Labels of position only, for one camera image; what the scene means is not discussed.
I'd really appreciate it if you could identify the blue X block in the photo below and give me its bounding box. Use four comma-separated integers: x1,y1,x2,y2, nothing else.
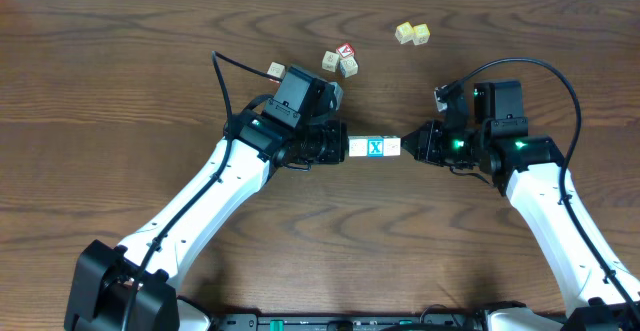
367,137,384,157

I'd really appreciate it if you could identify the yellow block far right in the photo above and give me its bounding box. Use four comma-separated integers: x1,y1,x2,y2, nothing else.
412,24,431,46

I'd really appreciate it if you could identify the plain white block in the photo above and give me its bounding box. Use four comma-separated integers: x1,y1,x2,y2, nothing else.
348,136,368,157

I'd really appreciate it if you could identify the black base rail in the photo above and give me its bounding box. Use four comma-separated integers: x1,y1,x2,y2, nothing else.
199,303,571,331

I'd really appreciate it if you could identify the black cable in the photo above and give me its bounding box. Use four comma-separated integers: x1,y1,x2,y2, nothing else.
439,57,640,312
119,50,286,331

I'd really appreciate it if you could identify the white red block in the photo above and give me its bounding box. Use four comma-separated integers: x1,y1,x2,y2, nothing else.
267,62,286,83

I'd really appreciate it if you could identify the yellow block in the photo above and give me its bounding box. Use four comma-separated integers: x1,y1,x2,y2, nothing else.
394,22,415,44
412,24,431,46

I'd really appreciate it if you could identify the right black cable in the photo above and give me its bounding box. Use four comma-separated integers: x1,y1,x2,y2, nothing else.
439,57,640,312

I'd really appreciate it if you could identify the white block in cluster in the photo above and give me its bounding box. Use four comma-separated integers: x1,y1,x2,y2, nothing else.
321,51,340,73

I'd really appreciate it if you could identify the blue block in cluster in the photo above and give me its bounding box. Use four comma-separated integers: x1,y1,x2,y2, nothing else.
339,56,359,78

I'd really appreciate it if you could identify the green J block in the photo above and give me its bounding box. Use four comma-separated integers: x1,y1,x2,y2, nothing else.
383,136,402,157

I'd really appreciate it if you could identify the left black cable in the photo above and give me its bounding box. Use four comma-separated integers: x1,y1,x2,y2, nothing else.
119,50,286,331

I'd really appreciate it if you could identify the yellow block far left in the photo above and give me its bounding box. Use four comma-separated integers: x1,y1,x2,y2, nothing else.
394,22,415,44

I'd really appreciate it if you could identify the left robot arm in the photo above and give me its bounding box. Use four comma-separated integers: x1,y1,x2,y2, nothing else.
64,66,347,330

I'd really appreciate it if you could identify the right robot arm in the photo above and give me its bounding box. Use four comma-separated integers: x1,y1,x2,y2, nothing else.
401,80,639,330

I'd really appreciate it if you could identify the red A block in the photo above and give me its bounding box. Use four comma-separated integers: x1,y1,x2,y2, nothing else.
336,43,355,59

